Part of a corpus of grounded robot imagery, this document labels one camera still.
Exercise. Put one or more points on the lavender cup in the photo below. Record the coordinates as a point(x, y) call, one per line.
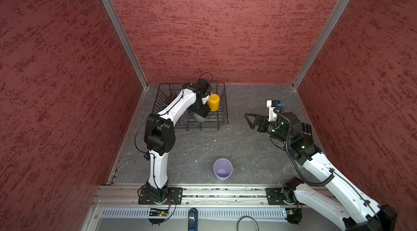
point(223, 169)

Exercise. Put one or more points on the corner aluminium profile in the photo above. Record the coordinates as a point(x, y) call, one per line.
point(323, 36)
point(117, 24)

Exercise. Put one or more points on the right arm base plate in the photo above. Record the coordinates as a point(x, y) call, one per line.
point(280, 196)

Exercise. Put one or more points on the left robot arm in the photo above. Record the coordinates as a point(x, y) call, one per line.
point(159, 133)

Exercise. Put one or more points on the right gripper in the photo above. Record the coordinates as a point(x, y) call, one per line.
point(262, 118)

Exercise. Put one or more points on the black wire dish rack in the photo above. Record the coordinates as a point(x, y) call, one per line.
point(187, 121)

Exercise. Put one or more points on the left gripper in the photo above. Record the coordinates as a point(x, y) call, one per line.
point(204, 111)

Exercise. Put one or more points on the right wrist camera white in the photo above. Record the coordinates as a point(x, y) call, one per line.
point(271, 105)

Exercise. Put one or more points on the black calculator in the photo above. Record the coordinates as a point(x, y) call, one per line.
point(306, 130)

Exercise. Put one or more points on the grey mug cream inside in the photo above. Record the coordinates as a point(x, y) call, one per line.
point(199, 118)

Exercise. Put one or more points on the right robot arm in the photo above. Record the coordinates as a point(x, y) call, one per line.
point(319, 184)

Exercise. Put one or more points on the yellow mug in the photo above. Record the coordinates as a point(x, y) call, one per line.
point(214, 102)

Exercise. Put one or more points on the front aluminium rail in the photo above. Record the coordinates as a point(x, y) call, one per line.
point(200, 195)

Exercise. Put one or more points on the right corner aluminium profile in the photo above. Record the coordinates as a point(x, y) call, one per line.
point(323, 36)

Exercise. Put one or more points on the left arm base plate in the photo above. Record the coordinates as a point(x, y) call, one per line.
point(169, 196)

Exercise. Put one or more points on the left corner aluminium profile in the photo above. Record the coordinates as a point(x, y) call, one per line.
point(117, 24)

